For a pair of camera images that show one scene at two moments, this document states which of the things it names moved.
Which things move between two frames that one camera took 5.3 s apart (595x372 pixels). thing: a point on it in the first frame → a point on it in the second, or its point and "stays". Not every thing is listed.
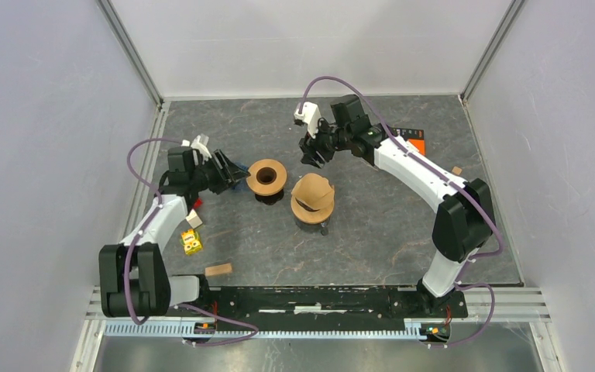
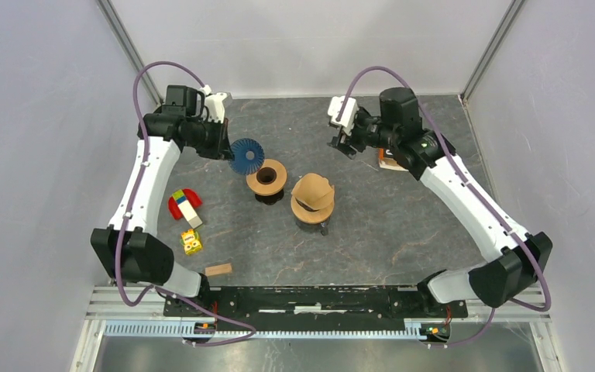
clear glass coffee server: (322, 228) stays
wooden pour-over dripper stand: (314, 191) stays
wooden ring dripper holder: (312, 217) stays
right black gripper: (310, 146) → (343, 142)
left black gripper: (228, 175) → (221, 149)
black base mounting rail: (321, 307) stays
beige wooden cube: (194, 218) stays
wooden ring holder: (267, 177) stays
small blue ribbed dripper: (241, 185) → (249, 156)
